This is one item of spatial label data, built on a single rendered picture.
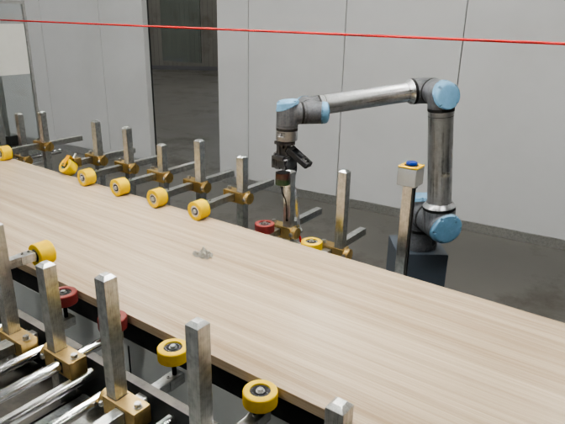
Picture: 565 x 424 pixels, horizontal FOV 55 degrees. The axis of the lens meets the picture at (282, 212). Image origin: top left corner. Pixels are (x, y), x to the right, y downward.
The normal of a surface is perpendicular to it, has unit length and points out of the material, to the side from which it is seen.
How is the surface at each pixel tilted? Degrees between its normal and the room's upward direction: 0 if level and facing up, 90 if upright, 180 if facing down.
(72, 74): 90
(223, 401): 90
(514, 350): 0
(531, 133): 90
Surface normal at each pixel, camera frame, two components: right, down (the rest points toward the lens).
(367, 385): 0.02, -0.94
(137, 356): -0.59, 0.26
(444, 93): 0.23, 0.21
